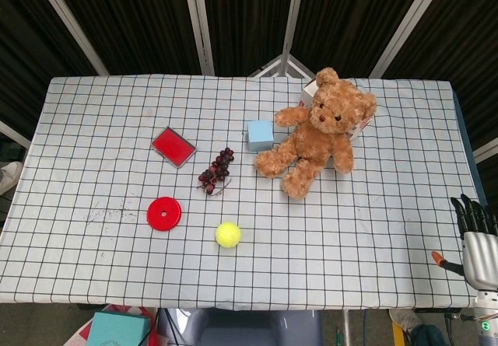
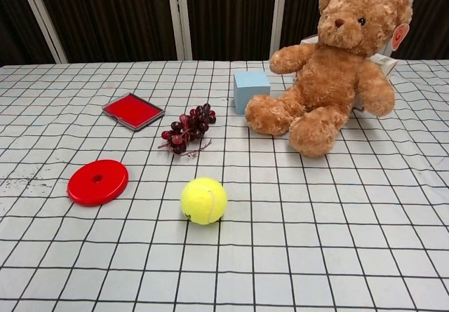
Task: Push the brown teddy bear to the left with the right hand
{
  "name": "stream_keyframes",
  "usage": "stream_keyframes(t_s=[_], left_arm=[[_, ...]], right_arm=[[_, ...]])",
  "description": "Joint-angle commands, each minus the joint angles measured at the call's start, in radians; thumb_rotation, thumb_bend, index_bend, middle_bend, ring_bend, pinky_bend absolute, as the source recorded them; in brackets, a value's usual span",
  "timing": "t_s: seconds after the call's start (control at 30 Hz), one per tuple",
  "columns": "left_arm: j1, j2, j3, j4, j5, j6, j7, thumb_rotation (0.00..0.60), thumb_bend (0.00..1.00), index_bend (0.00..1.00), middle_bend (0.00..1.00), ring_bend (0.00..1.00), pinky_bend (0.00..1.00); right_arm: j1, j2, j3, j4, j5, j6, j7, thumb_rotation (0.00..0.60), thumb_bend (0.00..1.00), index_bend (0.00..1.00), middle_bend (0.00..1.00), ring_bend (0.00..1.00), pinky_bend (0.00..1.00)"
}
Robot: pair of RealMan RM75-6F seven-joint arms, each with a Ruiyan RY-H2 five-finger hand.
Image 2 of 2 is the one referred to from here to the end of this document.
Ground red ink pad case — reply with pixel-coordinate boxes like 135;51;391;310
101;93;165;132

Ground light blue foam cube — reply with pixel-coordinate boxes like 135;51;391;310
233;69;272;116

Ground black pleated curtain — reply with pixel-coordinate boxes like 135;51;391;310
0;0;449;66

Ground yellow tennis ball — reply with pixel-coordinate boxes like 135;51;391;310
180;176;228;226

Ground brown plush teddy bear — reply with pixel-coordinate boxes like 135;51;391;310
244;0;414;158

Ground dark red grape bunch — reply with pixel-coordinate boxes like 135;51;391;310
157;103;217;158

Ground white black checked tablecloth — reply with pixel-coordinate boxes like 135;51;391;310
0;59;449;312

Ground round red white hang tag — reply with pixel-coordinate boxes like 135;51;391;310
390;23;410;52

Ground red disc with hole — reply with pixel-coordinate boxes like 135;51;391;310
67;158;130;207

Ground white cardboard box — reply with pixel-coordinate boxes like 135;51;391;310
300;34;399;111

